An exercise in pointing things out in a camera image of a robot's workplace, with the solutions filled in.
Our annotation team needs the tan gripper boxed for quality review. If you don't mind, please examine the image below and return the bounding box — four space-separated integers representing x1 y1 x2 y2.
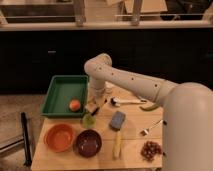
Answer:
85 96 108 116

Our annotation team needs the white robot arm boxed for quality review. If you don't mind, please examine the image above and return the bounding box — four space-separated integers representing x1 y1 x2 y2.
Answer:
84 53 213 171

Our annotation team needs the purple bowl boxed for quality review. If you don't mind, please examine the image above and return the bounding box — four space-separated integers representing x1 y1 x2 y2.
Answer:
74 129 102 158

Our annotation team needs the orange bowl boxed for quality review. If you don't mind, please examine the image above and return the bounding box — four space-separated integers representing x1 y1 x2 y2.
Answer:
43 123 75 153

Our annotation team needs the small green cup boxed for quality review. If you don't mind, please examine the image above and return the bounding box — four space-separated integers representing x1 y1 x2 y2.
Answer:
82 114 96 129

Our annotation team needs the blue sponge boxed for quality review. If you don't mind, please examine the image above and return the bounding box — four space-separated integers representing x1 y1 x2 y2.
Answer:
109 111 126 130

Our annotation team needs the orange fruit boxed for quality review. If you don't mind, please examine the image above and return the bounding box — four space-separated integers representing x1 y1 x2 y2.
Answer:
69 99 81 112

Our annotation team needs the green plastic tray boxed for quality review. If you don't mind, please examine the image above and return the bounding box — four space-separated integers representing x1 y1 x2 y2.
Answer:
42 75 88 118

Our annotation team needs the metal fork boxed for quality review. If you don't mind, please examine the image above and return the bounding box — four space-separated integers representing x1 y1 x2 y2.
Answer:
140 120 163 136

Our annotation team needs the bunch of red grapes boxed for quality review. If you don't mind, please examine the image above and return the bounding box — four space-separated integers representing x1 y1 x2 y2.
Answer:
141 141 162 162

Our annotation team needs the black stand left of table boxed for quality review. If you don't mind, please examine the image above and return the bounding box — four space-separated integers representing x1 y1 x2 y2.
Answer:
21 112 32 167

